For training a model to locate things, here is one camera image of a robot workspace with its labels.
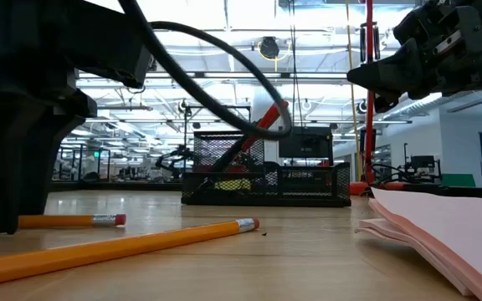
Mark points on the black pen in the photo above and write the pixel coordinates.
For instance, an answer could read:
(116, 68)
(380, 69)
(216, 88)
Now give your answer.
(228, 156)

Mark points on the black background robot arm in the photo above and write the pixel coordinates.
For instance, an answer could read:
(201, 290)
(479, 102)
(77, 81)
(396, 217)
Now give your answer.
(174, 156)

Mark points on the pink sticky note pad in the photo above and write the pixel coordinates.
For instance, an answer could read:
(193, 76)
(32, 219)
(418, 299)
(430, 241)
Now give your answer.
(454, 234)

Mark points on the orange pencil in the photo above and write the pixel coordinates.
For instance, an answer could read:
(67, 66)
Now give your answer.
(98, 251)
(65, 220)

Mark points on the black mesh desk organizer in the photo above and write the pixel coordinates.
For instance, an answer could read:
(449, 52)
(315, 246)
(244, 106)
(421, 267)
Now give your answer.
(308, 184)

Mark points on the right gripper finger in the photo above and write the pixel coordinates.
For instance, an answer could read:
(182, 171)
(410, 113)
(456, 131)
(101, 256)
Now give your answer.
(396, 75)
(387, 103)

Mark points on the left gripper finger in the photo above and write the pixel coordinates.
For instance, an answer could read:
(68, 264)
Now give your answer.
(6, 167)

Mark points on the black background stand device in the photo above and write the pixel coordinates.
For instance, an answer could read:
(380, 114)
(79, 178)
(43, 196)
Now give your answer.
(423, 163)

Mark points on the green panel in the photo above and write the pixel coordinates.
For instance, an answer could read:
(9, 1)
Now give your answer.
(458, 180)

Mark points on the black boxy background device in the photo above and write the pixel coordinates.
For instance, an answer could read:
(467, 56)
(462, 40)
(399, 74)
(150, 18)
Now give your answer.
(306, 144)

